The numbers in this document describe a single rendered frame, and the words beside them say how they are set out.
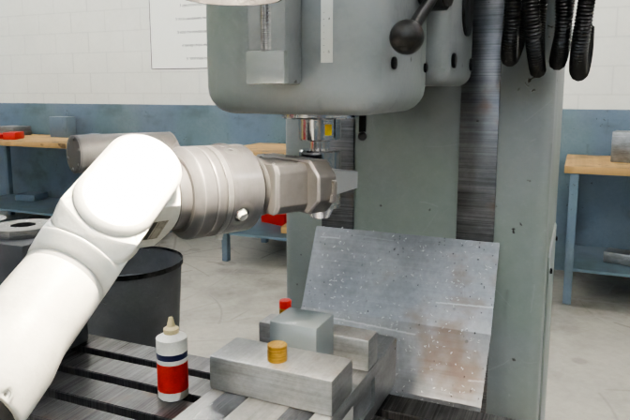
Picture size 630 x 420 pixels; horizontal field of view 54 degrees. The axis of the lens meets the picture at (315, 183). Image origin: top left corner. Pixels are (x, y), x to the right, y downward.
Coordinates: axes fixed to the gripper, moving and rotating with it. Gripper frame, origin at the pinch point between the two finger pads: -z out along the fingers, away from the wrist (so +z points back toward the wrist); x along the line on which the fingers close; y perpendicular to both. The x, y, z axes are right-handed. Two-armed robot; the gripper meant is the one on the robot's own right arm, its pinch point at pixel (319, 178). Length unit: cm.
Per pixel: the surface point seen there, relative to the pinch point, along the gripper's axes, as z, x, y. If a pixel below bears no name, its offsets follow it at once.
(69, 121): -173, 552, 17
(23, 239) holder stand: 19.5, 42.6, 12.0
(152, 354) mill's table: 4.8, 32.4, 30.5
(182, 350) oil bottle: 8.3, 17.0, 23.7
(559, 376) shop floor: -223, 76, 120
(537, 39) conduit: -26.6, -10.8, -16.6
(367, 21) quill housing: 4.6, -11.3, -16.1
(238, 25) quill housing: 10.5, 0.7, -16.0
